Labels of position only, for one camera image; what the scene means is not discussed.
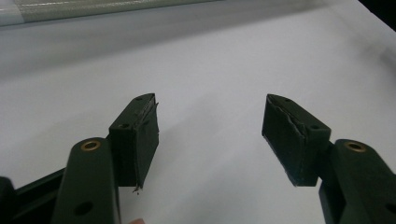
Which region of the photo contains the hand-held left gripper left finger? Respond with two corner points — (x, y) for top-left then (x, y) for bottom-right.
(108, 92), (160, 192)

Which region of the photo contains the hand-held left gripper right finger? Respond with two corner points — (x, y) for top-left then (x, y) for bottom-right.
(262, 93), (332, 188)

